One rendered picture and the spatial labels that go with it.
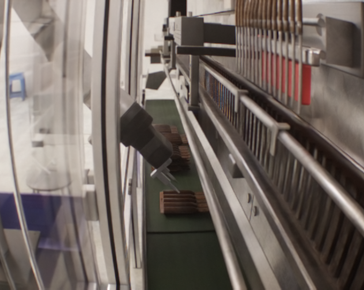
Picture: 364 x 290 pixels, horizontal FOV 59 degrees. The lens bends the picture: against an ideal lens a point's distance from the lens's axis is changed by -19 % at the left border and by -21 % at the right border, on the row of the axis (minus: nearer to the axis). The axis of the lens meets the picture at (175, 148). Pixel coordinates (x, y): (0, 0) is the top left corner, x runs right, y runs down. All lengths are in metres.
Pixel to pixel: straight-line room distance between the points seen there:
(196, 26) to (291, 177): 0.82
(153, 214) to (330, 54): 0.47
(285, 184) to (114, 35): 0.32
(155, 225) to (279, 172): 0.34
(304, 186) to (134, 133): 0.43
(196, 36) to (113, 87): 0.62
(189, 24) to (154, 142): 0.52
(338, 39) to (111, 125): 0.37
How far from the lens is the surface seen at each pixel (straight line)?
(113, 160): 0.60
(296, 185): 0.38
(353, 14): 0.55
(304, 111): 1.01
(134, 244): 1.68
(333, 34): 0.54
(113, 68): 0.57
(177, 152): 0.99
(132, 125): 0.71
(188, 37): 1.15
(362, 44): 0.53
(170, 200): 0.79
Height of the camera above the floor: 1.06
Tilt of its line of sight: 19 degrees down
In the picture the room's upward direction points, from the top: 1 degrees clockwise
